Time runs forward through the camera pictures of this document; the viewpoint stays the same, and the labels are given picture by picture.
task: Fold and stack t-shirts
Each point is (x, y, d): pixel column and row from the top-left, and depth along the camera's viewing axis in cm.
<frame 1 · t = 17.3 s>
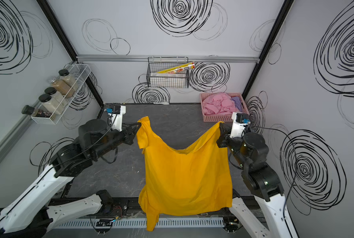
left hand: (140, 123, 60), fingers closed
right hand: (221, 124, 60), fingers closed
yellow t-shirt: (191, 181, 66), point 19 cm above the table
pink t-shirt: (218, 103, 110), point 11 cm above the table
pink plastic basket: (212, 118, 107), point 5 cm above the table
purple t-shirt: (237, 102, 116), point 7 cm above the table

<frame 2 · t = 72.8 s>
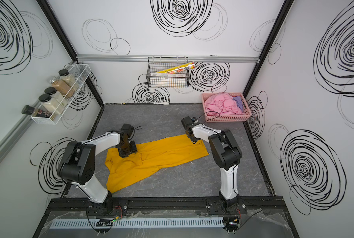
left hand: (132, 153, 93), fingers open
right hand: (202, 134, 98), fingers closed
yellow t-shirt: (121, 170, 87), on the table
the other named things where they were.

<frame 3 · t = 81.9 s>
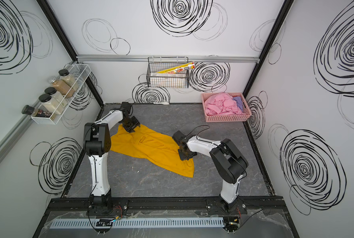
left hand: (138, 126, 105), fingers open
right hand: (185, 156, 92), fingers closed
yellow t-shirt: (150, 146, 98), on the table
the other named things where they were.

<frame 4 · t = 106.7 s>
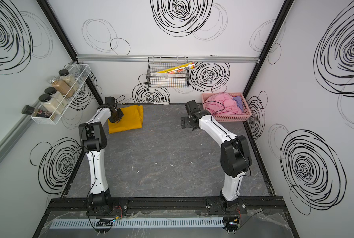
left hand: (119, 115, 111), fingers closed
right hand: (191, 122, 92), fingers open
yellow t-shirt: (132, 119, 108), point 4 cm above the table
the other named things where they were.

